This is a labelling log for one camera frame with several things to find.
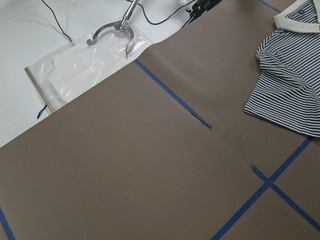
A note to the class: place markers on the striped polo shirt white collar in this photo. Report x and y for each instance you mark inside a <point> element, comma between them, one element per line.
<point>287,92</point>

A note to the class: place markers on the metal reacher grabber tool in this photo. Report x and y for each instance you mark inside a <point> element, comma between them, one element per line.
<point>121,25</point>

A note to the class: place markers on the clear plastic bag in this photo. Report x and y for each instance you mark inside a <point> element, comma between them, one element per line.
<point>66,73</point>

